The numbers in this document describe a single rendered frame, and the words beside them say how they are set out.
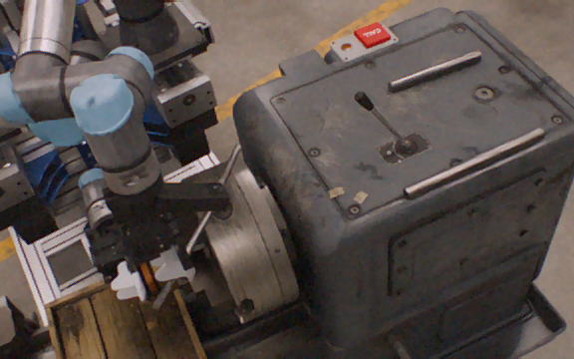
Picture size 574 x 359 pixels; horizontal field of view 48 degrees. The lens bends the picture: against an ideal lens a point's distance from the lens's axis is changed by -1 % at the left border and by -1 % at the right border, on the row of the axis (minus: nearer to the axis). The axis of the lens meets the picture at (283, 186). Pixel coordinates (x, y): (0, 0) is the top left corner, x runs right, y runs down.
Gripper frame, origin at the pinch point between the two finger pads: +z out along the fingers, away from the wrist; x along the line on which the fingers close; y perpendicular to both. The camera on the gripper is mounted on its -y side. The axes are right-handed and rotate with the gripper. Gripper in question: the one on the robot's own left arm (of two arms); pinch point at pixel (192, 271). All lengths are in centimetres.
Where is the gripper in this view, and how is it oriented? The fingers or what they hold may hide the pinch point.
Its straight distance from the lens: 105.3
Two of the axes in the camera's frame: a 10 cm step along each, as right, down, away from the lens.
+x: 3.7, 5.2, -7.7
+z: 2.1, 7.6, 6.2
